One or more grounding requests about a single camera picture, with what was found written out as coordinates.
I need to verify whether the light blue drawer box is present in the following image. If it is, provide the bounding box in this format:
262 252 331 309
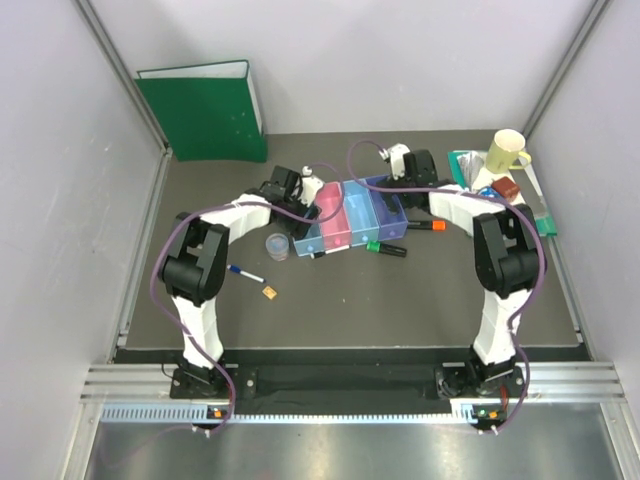
344 181 379 247

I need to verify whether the green ring binder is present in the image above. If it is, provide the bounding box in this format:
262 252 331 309
135 59 268 163

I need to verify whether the green highlighter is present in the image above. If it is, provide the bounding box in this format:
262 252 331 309
366 241 407 258

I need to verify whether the red brown box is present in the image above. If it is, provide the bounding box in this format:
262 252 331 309
491 176 520 203

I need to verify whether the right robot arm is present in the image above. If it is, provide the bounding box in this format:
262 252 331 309
377 144 545 396

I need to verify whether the blue end drawer box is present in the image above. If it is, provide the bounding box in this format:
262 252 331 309
293 224 325 257

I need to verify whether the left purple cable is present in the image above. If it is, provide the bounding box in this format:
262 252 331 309
151 162 346 436

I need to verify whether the small yellow eraser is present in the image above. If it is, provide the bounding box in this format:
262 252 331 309
262 286 277 300

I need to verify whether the blue white pen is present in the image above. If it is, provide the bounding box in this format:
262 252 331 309
227 264 266 284

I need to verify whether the crumpled silver wrapper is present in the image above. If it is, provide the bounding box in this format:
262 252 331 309
457 151 485 177

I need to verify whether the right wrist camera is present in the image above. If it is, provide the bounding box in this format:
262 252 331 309
379 143 411 180

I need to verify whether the teal tray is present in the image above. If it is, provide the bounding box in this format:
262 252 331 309
447 150 557 236

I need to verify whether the orange highlighter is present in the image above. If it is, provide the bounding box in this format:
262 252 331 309
407 220 447 231

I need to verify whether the black white marker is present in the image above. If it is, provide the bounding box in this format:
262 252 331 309
310 245 351 260

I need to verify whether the yellow mug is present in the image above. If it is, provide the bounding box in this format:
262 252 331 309
485 129 532 174

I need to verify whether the blue gel jar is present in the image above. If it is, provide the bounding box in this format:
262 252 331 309
477 186 501 198

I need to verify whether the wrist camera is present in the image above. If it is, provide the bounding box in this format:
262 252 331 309
379 143 411 180
299 166 325 206

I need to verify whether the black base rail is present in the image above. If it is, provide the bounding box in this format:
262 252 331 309
169 362 526 416

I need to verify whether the purple drawer box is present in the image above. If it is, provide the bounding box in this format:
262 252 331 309
369 190 408 242

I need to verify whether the clear paperclip jar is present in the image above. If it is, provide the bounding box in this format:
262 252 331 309
265 233 290 261

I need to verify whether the pink drawer box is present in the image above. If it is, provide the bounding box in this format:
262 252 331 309
315 182 351 250

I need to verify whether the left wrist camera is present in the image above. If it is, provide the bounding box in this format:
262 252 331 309
299 166 325 206

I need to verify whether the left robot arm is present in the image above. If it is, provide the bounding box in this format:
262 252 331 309
157 166 325 398

